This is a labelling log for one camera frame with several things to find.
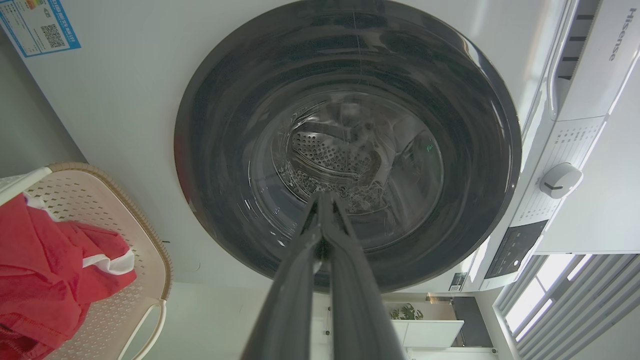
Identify white detergent drawer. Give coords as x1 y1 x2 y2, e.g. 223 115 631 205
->
547 0 640 122

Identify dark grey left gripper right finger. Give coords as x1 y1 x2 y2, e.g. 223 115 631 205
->
320 192 406 360

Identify white cabinet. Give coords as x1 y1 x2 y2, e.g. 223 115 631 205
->
392 319 465 349

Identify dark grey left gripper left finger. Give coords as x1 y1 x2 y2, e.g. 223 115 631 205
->
241 192 327 360

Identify red garment with white trim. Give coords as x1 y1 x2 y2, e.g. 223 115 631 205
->
0 193 137 360

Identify green potted plant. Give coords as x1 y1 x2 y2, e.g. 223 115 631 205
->
389 303 425 321

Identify black washer display panel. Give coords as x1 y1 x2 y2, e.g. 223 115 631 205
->
484 219 549 280

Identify white front-load washing machine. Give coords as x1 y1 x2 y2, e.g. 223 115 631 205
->
0 0 640 294

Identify blue-bordered energy label sticker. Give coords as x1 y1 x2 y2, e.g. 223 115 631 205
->
0 0 82 58

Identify beige perforated laundry basket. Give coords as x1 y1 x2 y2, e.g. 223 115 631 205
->
0 161 174 360

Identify round dark glass washer door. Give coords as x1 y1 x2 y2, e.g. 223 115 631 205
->
173 0 523 294

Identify grey vertical window blinds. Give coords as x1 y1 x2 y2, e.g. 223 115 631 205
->
494 253 640 360

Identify white washer control knob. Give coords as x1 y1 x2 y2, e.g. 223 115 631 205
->
538 162 584 200

